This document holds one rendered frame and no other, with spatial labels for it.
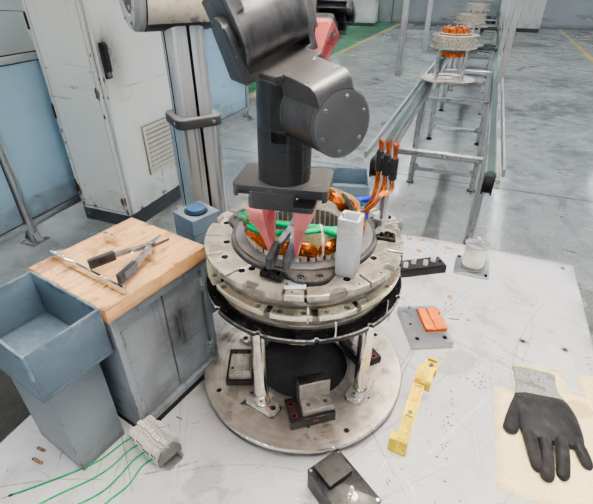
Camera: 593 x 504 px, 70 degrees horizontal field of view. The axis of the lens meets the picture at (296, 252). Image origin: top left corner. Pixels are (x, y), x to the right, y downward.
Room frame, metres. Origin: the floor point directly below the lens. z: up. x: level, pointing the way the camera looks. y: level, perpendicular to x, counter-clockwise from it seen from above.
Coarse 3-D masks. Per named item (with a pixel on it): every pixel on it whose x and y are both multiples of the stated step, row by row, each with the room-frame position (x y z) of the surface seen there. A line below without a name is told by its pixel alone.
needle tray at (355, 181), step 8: (328, 168) 0.96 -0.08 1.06; (336, 168) 0.96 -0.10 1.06; (344, 168) 0.96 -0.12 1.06; (352, 168) 0.95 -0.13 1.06; (360, 168) 0.95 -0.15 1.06; (336, 176) 0.96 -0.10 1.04; (344, 176) 0.96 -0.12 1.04; (352, 176) 0.95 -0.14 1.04; (360, 176) 0.95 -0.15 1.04; (368, 176) 0.90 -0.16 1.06; (336, 184) 0.95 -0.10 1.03; (344, 184) 0.95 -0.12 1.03; (352, 184) 0.95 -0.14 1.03; (360, 184) 0.95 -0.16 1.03; (368, 184) 0.86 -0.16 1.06; (352, 192) 0.85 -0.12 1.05; (360, 192) 0.85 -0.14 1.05; (368, 192) 0.85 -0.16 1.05
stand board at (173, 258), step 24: (96, 240) 0.63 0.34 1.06; (120, 240) 0.63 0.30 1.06; (144, 240) 0.63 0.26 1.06; (48, 264) 0.55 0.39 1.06; (120, 264) 0.55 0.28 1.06; (144, 264) 0.55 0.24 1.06; (168, 264) 0.55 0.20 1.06; (192, 264) 0.58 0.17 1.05; (72, 288) 0.49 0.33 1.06; (96, 288) 0.49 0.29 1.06; (144, 288) 0.50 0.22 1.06; (120, 312) 0.46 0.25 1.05
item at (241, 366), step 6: (234, 354) 0.59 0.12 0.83; (240, 354) 0.59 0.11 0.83; (246, 354) 0.59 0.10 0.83; (234, 360) 0.57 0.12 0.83; (240, 360) 0.56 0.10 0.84; (246, 360) 0.56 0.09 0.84; (234, 366) 0.55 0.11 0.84; (240, 366) 0.55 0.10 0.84; (246, 366) 0.55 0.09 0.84; (252, 366) 0.57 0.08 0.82; (234, 372) 0.54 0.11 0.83; (240, 372) 0.54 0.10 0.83; (246, 372) 0.54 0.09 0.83; (234, 378) 0.54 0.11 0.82; (240, 378) 0.54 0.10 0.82; (246, 378) 0.54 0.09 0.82
